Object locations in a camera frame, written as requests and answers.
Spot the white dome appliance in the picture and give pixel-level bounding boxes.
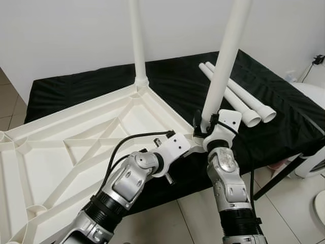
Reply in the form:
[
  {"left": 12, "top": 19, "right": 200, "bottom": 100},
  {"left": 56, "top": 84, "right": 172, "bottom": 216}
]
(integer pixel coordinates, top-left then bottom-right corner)
[{"left": 292, "top": 82, "right": 325, "bottom": 178}]

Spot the white pedestal fan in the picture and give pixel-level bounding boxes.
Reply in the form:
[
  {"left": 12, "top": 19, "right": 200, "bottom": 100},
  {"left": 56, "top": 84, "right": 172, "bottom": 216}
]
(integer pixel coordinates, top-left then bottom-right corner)
[{"left": 315, "top": 192, "right": 325, "bottom": 224}]

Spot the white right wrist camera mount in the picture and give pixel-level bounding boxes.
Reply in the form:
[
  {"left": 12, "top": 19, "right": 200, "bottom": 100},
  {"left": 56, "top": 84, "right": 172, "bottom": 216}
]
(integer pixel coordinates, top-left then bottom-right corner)
[{"left": 203, "top": 109, "right": 242, "bottom": 152}]

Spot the white plastic table leg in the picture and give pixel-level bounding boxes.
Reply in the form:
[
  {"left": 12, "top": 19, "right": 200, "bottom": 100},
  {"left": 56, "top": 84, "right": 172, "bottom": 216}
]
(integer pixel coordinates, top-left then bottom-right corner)
[
  {"left": 199, "top": 63, "right": 262, "bottom": 128},
  {"left": 201, "top": 0, "right": 253, "bottom": 128},
  {"left": 205, "top": 62, "right": 277, "bottom": 123},
  {"left": 128, "top": 0, "right": 149, "bottom": 87}
]

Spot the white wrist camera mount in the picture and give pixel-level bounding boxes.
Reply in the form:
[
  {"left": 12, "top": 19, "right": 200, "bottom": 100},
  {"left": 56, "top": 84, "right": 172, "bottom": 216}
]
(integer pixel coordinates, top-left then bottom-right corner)
[
  {"left": 203, "top": 109, "right": 242, "bottom": 152},
  {"left": 155, "top": 131, "right": 191, "bottom": 177}
]

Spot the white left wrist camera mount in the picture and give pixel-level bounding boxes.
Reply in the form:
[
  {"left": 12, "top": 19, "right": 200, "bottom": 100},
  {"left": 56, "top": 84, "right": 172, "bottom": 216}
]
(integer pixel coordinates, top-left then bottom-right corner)
[{"left": 155, "top": 131, "right": 191, "bottom": 177}]

